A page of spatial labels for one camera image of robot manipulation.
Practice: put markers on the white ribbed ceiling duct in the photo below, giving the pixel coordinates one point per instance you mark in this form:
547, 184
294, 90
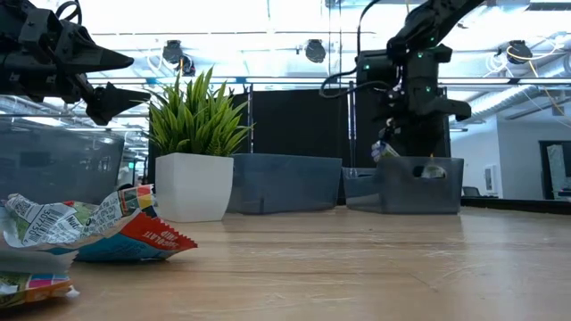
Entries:
490, 104

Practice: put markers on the black rig frame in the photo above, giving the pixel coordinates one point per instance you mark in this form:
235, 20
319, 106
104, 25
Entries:
517, 206

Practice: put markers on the long overhead light bar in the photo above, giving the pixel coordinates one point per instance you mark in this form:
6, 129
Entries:
290, 80

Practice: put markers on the purple white granola bar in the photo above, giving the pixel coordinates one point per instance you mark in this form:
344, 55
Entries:
433, 173
384, 150

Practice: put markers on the green plant in white pot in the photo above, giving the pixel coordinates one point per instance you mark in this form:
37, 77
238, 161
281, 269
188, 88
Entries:
194, 187

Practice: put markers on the blue red granola bar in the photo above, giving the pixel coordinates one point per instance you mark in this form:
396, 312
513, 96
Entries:
147, 241

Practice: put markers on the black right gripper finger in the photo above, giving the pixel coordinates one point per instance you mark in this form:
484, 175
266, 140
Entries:
450, 109
390, 129

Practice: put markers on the grey translucent plastic bin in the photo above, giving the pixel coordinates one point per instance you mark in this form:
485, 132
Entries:
285, 183
401, 191
58, 165
359, 183

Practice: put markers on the small black ceiling spotlight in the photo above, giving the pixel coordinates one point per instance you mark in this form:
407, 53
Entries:
187, 67

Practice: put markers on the white wall box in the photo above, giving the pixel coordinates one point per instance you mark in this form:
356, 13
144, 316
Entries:
490, 178

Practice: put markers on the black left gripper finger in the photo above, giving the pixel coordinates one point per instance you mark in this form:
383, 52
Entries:
93, 55
113, 100

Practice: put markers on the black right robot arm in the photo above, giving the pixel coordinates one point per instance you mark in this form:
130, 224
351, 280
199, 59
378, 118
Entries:
428, 22

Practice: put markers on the black office chair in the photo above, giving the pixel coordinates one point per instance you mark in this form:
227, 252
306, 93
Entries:
471, 191

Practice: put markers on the blue granola bar colourful squares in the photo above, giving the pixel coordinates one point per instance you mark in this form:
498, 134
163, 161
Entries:
31, 285

